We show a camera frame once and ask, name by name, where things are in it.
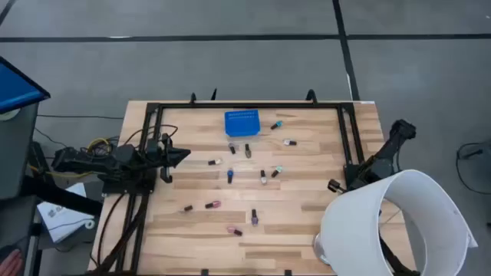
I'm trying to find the silver lamp base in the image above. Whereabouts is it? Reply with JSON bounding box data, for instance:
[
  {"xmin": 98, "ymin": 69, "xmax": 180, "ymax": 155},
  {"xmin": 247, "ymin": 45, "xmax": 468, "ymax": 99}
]
[{"xmin": 312, "ymin": 232, "xmax": 331, "ymax": 266}]

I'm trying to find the blue screen monitor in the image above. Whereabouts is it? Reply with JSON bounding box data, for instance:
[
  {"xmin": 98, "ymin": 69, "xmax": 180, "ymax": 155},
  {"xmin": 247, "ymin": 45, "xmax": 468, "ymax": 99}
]
[{"xmin": 0, "ymin": 56, "xmax": 51, "ymax": 115}]

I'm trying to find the brown arm cable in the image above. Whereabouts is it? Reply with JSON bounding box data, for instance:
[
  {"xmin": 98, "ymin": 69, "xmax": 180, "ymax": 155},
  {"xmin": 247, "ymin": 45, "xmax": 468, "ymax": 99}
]
[{"xmin": 123, "ymin": 123, "xmax": 180, "ymax": 149}]

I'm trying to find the grey cabinet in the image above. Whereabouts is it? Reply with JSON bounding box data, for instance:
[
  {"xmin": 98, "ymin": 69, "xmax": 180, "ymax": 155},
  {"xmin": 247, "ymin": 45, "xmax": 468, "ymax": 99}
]
[{"xmin": 0, "ymin": 102, "xmax": 39, "ymax": 200}]

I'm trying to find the yellow cable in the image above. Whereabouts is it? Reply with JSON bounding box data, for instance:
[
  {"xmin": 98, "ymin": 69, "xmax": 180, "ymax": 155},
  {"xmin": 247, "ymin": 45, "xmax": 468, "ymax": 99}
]
[{"xmin": 27, "ymin": 136, "xmax": 112, "ymax": 179}]

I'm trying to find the white lamp shade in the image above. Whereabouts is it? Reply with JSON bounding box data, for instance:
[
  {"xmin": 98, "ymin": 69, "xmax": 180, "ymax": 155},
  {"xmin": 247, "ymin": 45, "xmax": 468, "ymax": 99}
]
[{"xmin": 319, "ymin": 169, "xmax": 479, "ymax": 276}]

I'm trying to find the black metal table frame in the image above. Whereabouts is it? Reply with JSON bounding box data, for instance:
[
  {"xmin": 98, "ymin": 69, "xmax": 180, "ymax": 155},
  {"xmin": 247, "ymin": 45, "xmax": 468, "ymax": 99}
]
[{"xmin": 114, "ymin": 100, "xmax": 366, "ymax": 276}]

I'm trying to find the thin black floor cable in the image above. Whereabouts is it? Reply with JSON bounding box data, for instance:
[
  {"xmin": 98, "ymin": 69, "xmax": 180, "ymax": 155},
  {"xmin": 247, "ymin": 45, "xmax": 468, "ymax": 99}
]
[{"xmin": 36, "ymin": 113, "xmax": 124, "ymax": 120}]

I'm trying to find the black cable bundle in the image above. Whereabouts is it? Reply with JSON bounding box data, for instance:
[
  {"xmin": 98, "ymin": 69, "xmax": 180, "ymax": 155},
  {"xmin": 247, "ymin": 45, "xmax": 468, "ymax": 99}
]
[{"xmin": 90, "ymin": 191, "xmax": 150, "ymax": 275}]

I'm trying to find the blue plastic basket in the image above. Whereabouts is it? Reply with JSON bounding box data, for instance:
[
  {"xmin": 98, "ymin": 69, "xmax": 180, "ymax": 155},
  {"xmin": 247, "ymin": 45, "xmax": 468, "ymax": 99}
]
[{"xmin": 224, "ymin": 109, "xmax": 262, "ymax": 138}]

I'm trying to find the person's hand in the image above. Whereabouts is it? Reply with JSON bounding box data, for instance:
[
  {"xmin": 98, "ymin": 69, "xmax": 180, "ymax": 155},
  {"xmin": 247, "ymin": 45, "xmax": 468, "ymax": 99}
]
[{"xmin": 0, "ymin": 248, "xmax": 23, "ymax": 276}]

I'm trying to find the black support beam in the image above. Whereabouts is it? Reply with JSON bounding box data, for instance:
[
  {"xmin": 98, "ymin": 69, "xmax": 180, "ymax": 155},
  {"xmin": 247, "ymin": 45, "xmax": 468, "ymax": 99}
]
[{"xmin": 21, "ymin": 175, "xmax": 104, "ymax": 216}]

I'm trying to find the black looped floor cable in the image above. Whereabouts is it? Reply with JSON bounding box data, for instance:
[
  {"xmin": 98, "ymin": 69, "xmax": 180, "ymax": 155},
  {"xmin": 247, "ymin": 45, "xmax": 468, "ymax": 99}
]
[{"xmin": 455, "ymin": 141, "xmax": 491, "ymax": 195}]

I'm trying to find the white paper box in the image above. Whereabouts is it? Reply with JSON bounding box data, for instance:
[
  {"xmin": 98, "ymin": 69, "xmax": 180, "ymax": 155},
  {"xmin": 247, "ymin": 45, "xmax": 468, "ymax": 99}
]
[{"xmin": 37, "ymin": 182, "xmax": 96, "ymax": 244}]

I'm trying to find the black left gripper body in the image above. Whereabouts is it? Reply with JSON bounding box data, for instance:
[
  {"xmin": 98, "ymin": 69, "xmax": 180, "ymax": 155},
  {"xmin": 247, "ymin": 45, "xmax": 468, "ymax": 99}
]
[{"xmin": 147, "ymin": 133, "xmax": 176, "ymax": 184}]

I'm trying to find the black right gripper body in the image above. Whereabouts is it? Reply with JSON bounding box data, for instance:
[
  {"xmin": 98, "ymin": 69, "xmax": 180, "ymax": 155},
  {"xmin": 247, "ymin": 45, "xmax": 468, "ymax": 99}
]
[{"xmin": 328, "ymin": 179, "xmax": 348, "ymax": 194}]

